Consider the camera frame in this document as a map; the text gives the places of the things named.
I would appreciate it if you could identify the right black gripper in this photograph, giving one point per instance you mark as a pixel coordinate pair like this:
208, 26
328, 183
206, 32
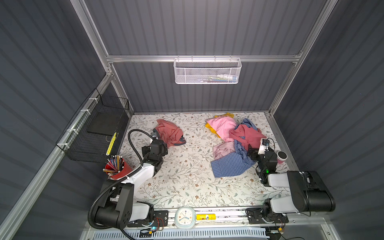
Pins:
256, 154

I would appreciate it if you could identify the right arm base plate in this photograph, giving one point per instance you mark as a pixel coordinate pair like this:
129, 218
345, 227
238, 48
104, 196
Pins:
265, 216

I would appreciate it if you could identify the yellow cloth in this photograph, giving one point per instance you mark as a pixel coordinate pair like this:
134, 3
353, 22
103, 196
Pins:
221, 126

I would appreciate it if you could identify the dark pink shirt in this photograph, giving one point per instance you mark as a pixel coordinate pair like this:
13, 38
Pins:
247, 136

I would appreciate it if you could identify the white wire wall basket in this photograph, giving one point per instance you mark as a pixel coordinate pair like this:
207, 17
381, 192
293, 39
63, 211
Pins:
189, 71

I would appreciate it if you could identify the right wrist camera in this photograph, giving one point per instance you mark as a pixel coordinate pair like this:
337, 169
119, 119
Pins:
264, 146

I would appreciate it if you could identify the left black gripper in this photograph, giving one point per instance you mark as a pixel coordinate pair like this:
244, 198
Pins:
145, 152

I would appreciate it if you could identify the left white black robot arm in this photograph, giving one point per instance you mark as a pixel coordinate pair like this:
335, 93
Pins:
115, 206

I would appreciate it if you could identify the floral table mat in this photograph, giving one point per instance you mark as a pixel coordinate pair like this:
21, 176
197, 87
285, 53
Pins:
186, 177

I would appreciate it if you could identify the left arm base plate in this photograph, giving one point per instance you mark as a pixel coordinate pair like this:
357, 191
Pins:
155, 219

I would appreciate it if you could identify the white vent grille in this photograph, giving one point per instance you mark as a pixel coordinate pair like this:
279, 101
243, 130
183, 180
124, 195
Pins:
204, 233

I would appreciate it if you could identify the blue checked shirt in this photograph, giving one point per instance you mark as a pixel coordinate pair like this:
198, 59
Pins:
236, 163

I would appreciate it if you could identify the red pencil cup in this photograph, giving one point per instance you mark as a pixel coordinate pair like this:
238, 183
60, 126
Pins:
117, 168

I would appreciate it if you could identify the light pink cloth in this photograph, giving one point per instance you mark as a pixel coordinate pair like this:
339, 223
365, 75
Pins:
223, 149

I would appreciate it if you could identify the mint analog clock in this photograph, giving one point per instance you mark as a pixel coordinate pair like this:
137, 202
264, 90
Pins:
185, 218

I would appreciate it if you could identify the yellow spirit level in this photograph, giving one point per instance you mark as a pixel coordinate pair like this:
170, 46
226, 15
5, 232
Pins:
205, 217

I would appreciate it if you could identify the items in white basket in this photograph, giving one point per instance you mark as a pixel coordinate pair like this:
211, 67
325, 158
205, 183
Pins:
229, 79

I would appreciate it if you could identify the red grey cloth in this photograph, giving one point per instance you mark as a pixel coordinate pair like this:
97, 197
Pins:
170, 133

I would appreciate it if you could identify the yellow ruler in basket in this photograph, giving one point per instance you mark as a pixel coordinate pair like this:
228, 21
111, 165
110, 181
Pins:
111, 144

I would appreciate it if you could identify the black wire wall basket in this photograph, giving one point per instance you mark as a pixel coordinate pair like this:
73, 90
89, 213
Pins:
89, 138

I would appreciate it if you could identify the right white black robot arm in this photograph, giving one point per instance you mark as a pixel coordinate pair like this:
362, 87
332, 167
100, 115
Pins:
307, 191

